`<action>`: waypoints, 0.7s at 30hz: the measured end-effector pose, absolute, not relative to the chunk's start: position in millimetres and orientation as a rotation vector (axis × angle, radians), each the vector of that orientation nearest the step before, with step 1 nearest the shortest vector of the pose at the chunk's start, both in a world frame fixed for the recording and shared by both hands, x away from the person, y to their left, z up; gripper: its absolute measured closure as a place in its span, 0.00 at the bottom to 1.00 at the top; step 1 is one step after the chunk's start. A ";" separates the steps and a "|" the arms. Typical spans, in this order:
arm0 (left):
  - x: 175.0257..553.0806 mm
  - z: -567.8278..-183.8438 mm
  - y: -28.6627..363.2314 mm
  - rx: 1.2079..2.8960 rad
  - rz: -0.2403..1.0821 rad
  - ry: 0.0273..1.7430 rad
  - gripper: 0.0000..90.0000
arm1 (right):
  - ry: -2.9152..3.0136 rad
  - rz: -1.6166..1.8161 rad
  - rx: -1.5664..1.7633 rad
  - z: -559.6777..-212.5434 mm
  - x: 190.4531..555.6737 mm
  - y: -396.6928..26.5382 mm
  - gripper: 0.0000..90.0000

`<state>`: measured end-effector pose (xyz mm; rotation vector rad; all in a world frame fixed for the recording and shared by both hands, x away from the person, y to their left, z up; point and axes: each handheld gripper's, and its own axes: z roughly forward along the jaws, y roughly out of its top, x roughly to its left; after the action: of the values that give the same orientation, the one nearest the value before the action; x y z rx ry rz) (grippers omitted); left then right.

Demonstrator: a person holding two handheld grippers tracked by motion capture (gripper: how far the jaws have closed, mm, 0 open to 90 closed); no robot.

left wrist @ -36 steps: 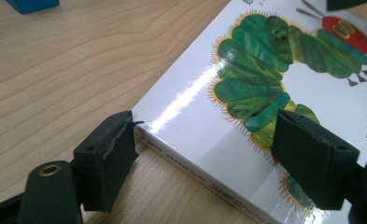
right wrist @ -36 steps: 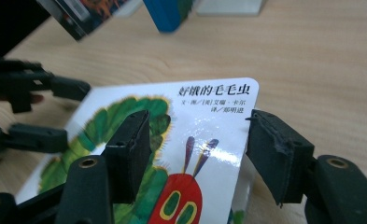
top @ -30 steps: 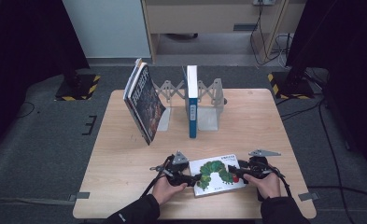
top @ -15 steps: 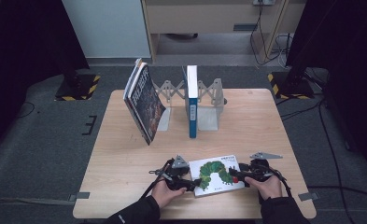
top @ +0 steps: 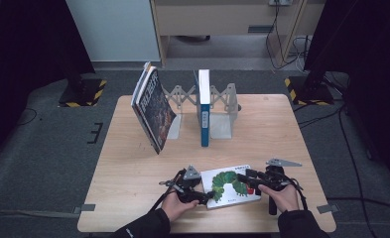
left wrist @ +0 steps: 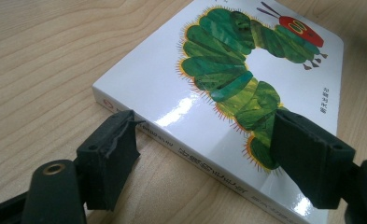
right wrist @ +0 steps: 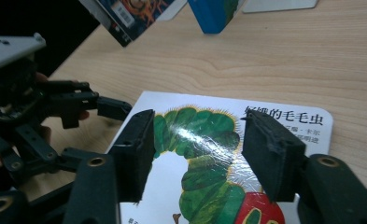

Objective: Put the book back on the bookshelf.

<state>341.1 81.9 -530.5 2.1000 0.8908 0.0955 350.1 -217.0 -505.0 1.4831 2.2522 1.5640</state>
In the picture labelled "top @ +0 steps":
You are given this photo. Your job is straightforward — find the dark lava cover book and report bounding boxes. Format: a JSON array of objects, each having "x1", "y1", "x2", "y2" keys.
[{"x1": 131, "y1": 65, "x2": 178, "y2": 156}]

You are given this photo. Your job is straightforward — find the person's right hand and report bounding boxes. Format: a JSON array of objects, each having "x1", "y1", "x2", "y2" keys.
[{"x1": 257, "y1": 182, "x2": 301, "y2": 213}]

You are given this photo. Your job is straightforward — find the person's left hand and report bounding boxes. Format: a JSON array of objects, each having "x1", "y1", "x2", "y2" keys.
[{"x1": 161, "y1": 190, "x2": 200, "y2": 223}]

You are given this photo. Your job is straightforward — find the thick blue book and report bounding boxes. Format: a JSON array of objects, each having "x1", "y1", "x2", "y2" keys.
[{"x1": 193, "y1": 68, "x2": 212, "y2": 149}]

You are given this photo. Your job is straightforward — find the black floor cable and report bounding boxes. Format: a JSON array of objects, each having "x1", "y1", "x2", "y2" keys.
[
  {"x1": 16, "y1": 107, "x2": 39, "y2": 127},
  {"x1": 337, "y1": 105, "x2": 371, "y2": 238},
  {"x1": 325, "y1": 196, "x2": 390, "y2": 214},
  {"x1": 296, "y1": 106, "x2": 345, "y2": 129}
]

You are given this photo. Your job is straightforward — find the grey tape strip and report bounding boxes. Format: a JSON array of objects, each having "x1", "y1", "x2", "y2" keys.
[
  {"x1": 316, "y1": 203, "x2": 341, "y2": 214},
  {"x1": 72, "y1": 203, "x2": 97, "y2": 214}
]

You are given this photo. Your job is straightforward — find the grey expandable bookend rack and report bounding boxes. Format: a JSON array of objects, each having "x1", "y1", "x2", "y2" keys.
[{"x1": 162, "y1": 82, "x2": 240, "y2": 140}]

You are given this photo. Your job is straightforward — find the white cabinet panel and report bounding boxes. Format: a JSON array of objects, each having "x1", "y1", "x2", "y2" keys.
[{"x1": 65, "y1": 0, "x2": 162, "y2": 63}]

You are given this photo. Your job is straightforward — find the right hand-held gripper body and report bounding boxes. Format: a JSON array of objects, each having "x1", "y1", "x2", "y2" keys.
[{"x1": 254, "y1": 157, "x2": 304, "y2": 216}]

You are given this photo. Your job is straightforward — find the beige wooden desk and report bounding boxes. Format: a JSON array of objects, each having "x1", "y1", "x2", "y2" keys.
[{"x1": 149, "y1": 0, "x2": 327, "y2": 69}]

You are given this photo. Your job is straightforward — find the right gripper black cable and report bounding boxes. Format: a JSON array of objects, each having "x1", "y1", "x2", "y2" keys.
[{"x1": 281, "y1": 178, "x2": 310, "y2": 211}]

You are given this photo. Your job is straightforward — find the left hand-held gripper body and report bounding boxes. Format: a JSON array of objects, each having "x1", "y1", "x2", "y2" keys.
[{"x1": 167, "y1": 164, "x2": 210, "y2": 204}]

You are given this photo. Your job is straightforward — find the white cable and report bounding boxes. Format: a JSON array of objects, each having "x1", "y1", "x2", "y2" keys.
[{"x1": 290, "y1": 35, "x2": 313, "y2": 73}]

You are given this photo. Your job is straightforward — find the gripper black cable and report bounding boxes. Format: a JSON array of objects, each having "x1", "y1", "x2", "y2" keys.
[
  {"x1": 148, "y1": 168, "x2": 188, "y2": 213},
  {"x1": 281, "y1": 178, "x2": 310, "y2": 211}
]

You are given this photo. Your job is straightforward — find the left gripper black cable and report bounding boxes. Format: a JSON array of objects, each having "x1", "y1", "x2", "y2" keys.
[{"x1": 148, "y1": 168, "x2": 188, "y2": 213}]

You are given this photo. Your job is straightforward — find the yellow-black striped stand base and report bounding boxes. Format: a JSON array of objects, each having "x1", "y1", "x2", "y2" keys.
[
  {"x1": 58, "y1": 62, "x2": 108, "y2": 108},
  {"x1": 284, "y1": 56, "x2": 335, "y2": 107}
]

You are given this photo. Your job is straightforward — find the black power cable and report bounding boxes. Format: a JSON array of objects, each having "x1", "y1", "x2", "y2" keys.
[{"x1": 264, "y1": 2, "x2": 304, "y2": 71}]

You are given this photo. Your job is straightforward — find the white caterpillar picture book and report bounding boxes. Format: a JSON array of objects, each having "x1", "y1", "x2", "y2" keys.
[{"x1": 199, "y1": 164, "x2": 263, "y2": 210}]

